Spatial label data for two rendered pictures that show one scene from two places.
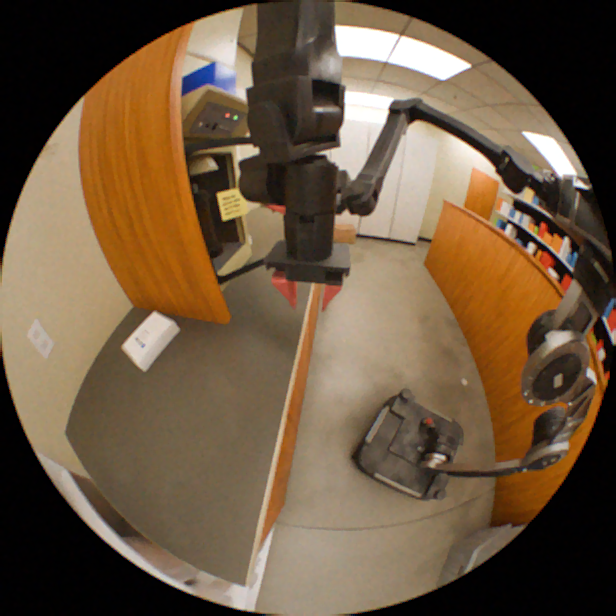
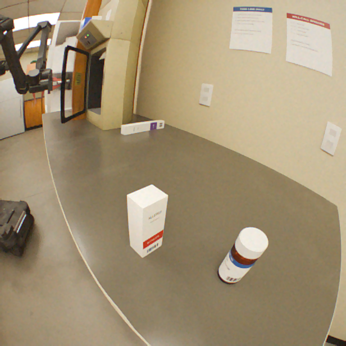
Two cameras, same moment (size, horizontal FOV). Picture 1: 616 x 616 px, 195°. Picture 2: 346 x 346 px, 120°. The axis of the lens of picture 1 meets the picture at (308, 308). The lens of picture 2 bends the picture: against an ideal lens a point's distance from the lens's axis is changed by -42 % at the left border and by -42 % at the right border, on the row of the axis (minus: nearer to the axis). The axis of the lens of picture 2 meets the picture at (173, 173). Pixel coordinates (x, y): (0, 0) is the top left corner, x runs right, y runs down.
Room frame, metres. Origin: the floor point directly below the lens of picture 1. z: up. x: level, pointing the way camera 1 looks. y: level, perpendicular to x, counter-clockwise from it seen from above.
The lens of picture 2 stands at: (1.44, -0.17, 1.17)
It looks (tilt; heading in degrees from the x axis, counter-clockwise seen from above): 28 degrees down; 124
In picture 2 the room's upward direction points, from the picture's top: 8 degrees clockwise
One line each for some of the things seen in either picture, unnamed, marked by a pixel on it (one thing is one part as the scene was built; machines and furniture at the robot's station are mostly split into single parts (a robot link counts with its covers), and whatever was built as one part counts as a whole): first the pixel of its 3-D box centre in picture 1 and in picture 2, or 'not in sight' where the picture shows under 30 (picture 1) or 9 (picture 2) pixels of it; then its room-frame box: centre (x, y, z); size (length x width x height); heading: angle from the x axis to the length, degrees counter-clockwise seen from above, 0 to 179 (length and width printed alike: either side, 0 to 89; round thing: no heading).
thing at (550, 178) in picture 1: (540, 184); not in sight; (0.30, -0.61, 1.45); 0.09 x 0.08 x 0.12; 141
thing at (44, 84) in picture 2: not in sight; (44, 85); (0.49, 0.00, 1.20); 0.07 x 0.07 x 0.10; 81
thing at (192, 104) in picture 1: (225, 119); (90, 36); (0.54, 0.22, 1.46); 0.32 x 0.11 x 0.10; 171
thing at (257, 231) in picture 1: (245, 208); (75, 82); (0.50, 0.18, 1.19); 0.30 x 0.01 x 0.40; 133
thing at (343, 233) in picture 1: (343, 233); not in sight; (3.18, -0.65, 0.14); 0.41 x 0.33 x 0.29; 88
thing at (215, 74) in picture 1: (208, 85); (89, 26); (0.47, 0.23, 1.56); 0.10 x 0.10 x 0.09; 81
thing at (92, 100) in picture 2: not in sight; (114, 80); (0.57, 0.40, 1.19); 0.26 x 0.24 x 0.35; 171
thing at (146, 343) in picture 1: (149, 338); not in sight; (0.22, 0.45, 0.96); 0.16 x 0.12 x 0.04; 160
